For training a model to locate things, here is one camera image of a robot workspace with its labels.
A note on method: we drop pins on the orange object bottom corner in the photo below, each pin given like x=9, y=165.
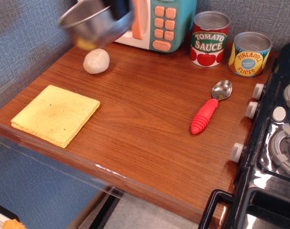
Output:
x=13, y=224

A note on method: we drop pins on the white stove knob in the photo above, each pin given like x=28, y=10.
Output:
x=251, y=109
x=257, y=92
x=236, y=152

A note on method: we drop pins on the pineapple slices can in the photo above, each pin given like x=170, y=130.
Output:
x=249, y=54

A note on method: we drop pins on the black oven door handle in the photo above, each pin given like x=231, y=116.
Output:
x=216, y=197

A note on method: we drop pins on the black toy stove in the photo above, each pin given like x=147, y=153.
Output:
x=262, y=182

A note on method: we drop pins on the folded yellow towel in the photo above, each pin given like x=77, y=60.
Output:
x=56, y=115

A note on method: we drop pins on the white lower stove knob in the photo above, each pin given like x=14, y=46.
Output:
x=236, y=152

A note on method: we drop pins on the white middle stove knob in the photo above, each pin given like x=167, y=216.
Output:
x=251, y=109

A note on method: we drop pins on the white upper stove knob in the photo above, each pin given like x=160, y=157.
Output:
x=257, y=92

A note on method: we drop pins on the tomato sauce can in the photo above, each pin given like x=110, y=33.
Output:
x=209, y=36

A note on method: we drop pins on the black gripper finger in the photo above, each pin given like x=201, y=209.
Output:
x=119, y=8

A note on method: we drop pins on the teal toy microwave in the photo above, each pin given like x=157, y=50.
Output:
x=160, y=25

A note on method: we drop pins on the stainless steel pot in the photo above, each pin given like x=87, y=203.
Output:
x=91, y=25

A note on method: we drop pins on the beige toy potato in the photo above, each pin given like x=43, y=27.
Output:
x=96, y=61

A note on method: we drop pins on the red handled metal spoon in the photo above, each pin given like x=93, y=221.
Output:
x=221, y=91

